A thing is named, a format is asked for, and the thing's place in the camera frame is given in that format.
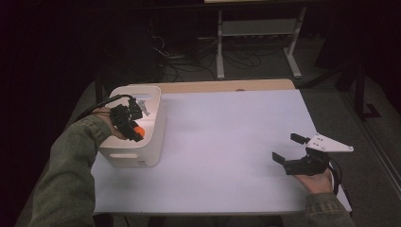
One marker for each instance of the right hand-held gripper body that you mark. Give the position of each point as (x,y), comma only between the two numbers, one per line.
(310,164)

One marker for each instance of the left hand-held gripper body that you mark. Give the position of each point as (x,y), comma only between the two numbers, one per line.
(121,116)

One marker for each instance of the orange ball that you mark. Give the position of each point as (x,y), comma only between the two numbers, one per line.
(140,131)

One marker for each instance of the white plastic storage bin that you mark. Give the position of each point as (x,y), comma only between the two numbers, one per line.
(151,151)

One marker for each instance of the person's left hand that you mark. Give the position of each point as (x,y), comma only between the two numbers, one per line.
(105,118)

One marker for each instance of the person's right hand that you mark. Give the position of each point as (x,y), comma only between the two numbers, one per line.
(317,183)

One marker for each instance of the white table cover sheet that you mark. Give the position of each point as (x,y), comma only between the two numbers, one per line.
(220,151)

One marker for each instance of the black floor stand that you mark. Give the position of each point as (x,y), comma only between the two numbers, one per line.
(359,91)

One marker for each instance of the grey metal stand frame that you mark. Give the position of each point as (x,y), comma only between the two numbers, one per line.
(258,28)

